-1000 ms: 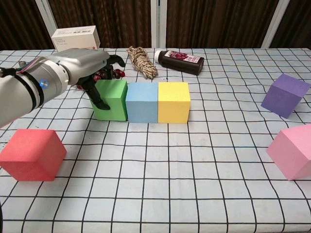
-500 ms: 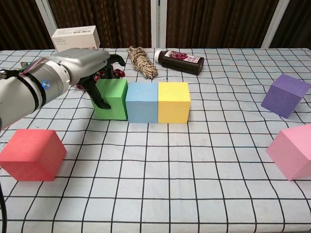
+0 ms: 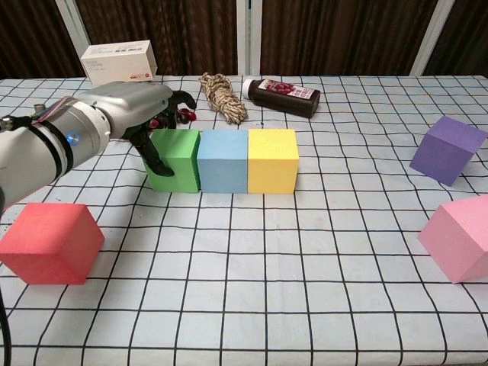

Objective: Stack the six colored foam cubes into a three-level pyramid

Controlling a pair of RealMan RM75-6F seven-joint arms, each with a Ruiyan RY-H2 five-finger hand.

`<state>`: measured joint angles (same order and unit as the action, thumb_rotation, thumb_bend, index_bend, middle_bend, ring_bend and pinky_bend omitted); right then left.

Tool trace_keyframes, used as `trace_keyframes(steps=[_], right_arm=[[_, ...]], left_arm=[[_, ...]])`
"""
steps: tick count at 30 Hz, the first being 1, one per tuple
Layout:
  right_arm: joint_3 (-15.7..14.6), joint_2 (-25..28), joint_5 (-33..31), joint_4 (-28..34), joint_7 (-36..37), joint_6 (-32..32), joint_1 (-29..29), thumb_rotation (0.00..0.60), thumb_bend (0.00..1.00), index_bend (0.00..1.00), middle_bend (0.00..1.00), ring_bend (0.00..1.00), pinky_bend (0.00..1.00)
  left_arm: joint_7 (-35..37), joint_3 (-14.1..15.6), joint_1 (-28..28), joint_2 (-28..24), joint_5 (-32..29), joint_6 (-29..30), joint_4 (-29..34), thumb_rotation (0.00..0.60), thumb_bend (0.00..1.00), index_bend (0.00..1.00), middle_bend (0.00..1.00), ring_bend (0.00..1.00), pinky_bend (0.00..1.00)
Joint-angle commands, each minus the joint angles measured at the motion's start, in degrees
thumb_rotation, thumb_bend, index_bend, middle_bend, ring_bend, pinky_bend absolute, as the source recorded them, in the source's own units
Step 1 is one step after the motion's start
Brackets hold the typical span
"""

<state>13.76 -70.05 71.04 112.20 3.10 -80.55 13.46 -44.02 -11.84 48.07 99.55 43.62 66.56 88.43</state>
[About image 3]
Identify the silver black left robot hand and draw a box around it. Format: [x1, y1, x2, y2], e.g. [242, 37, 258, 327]
[78, 81, 197, 177]

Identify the green foam cube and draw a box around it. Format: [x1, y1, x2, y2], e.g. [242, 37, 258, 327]
[146, 128, 202, 194]

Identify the yellow foam cube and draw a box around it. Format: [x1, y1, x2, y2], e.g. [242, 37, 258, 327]
[246, 128, 300, 195]

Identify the red foam cube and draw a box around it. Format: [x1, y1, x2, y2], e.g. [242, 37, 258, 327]
[0, 202, 106, 286]

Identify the pink foam cube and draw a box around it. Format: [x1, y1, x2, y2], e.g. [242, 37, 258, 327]
[417, 194, 488, 284]

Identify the blue foam cube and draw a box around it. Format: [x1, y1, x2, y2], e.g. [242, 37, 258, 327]
[197, 129, 249, 194]

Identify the purple foam cube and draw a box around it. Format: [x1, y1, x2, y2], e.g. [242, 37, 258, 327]
[409, 115, 488, 187]

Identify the white cardboard box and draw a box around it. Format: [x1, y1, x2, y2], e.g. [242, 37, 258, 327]
[80, 39, 159, 86]

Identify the bunch of dark grapes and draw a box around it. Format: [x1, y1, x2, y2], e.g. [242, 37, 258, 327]
[150, 106, 197, 130]

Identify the brown pleated curtain panel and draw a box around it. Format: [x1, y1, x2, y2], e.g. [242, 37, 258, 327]
[75, 0, 238, 76]
[260, 0, 439, 76]
[0, 0, 83, 79]
[422, 0, 488, 76]

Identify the dark grape juice bottle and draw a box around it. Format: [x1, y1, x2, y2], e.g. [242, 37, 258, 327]
[241, 78, 321, 119]

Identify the white black checkered tablecloth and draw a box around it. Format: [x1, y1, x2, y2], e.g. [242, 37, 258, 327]
[0, 75, 488, 366]

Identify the coiled beige rope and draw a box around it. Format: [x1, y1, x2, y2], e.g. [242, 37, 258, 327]
[198, 72, 249, 125]

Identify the grey metal partition post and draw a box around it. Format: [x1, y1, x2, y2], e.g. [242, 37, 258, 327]
[235, 0, 262, 76]
[409, 0, 457, 76]
[55, 0, 92, 77]

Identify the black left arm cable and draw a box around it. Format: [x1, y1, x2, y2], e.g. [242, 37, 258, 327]
[0, 289, 11, 366]

